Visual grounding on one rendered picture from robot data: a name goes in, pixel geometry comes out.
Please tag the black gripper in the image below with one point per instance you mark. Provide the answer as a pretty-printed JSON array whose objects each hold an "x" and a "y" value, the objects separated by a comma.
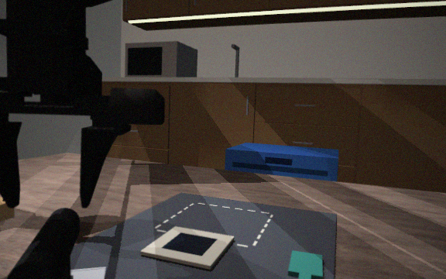
[{"x": 46, "y": 53}]

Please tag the cream square tile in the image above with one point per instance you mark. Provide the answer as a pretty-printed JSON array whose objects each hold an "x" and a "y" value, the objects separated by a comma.
[{"x": 189, "y": 246}]

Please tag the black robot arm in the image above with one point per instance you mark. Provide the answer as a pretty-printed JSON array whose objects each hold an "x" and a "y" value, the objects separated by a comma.
[{"x": 93, "y": 76}]

